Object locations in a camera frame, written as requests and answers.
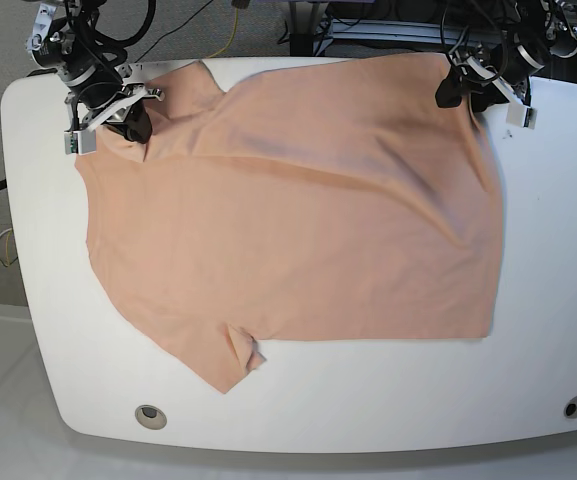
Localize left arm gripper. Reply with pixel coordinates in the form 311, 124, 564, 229
435, 44, 531, 114

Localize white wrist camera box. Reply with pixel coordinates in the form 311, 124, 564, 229
64, 129, 97, 155
506, 102, 537, 129

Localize right round table grommet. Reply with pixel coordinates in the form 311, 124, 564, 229
564, 396, 577, 419

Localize peach pink T-shirt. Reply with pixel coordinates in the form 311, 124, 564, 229
75, 53, 503, 393

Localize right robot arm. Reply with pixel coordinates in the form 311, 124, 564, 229
26, 1, 163, 155

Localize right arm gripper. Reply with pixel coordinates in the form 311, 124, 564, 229
63, 74, 164, 145

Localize black bar behind table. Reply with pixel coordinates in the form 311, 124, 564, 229
26, 68, 57, 77

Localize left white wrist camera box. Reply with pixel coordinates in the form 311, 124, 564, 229
506, 102, 537, 129

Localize round table grommet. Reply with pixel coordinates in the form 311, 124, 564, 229
564, 396, 577, 419
135, 405, 167, 430

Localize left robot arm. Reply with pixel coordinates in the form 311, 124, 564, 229
435, 1, 577, 125

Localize aluminium frame rail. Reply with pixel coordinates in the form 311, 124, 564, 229
315, 19, 500, 53

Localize left round table grommet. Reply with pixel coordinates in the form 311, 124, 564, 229
135, 405, 167, 430

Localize yellow cable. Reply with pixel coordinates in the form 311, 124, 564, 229
208, 0, 249, 60

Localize black table leg post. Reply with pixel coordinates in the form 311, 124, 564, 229
279, 1, 329, 57

